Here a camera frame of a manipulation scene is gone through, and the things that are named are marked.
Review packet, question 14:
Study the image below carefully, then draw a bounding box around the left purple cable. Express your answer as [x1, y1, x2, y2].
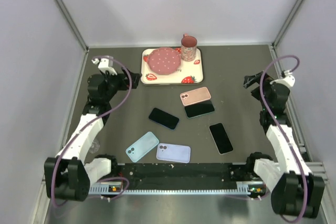
[51, 55, 133, 207]

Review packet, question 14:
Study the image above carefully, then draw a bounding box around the lavender phone case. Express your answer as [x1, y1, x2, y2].
[156, 143, 191, 163]

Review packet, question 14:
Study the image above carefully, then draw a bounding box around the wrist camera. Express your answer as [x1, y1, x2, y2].
[91, 56, 118, 76]
[270, 70, 295, 89]

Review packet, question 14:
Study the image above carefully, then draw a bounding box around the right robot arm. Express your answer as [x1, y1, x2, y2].
[243, 71, 325, 219]

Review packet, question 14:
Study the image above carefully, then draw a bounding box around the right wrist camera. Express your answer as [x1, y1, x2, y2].
[270, 70, 295, 89]

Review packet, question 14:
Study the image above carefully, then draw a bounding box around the light blue phone case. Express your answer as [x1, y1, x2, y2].
[125, 132, 159, 163]

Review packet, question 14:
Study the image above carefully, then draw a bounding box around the blue-edged black phone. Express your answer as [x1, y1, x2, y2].
[149, 108, 180, 130]

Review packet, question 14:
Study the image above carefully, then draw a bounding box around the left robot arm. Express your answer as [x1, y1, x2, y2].
[44, 69, 142, 206]

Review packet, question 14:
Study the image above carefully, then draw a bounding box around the pink floral mug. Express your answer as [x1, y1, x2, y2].
[181, 34, 197, 61]

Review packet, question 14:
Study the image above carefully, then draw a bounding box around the green-edged black phone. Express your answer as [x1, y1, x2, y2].
[184, 100, 215, 119]

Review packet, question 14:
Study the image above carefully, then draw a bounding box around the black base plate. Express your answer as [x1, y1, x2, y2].
[117, 163, 250, 190]

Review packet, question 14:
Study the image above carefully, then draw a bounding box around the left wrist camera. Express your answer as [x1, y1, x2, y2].
[91, 56, 118, 76]

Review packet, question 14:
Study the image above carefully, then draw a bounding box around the strawberry print tray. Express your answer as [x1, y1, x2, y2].
[141, 48, 204, 85]

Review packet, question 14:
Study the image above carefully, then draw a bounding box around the slotted cable duct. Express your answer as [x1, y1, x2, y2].
[89, 182, 268, 196]

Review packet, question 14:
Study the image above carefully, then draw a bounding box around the pink polka dot plate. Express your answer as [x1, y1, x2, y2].
[147, 47, 181, 75]

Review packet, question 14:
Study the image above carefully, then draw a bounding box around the clear glass cup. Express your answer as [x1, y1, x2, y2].
[89, 138, 100, 154]

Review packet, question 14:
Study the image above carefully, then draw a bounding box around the pink phone case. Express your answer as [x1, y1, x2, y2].
[180, 87, 211, 106]

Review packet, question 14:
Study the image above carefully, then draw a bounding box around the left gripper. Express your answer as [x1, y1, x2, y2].
[101, 67, 141, 102]

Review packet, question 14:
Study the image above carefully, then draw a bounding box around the silver-edged black phone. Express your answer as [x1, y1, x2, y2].
[209, 123, 234, 155]

